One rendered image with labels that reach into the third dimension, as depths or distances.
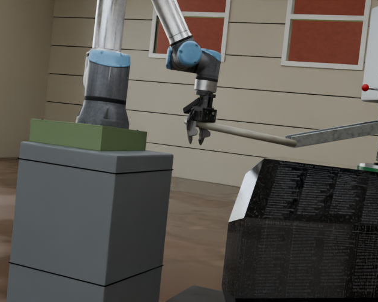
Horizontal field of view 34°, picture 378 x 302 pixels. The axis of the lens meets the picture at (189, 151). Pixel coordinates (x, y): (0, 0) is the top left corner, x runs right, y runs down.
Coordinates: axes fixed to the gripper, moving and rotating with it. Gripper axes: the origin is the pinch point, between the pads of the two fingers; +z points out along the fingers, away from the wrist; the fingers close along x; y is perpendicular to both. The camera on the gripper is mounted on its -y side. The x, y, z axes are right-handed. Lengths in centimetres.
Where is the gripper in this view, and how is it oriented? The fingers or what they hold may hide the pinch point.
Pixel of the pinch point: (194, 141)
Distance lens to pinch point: 252.1
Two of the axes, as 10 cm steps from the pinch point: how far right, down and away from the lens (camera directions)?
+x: 8.1, 0.8, 5.8
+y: 5.7, 1.3, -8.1
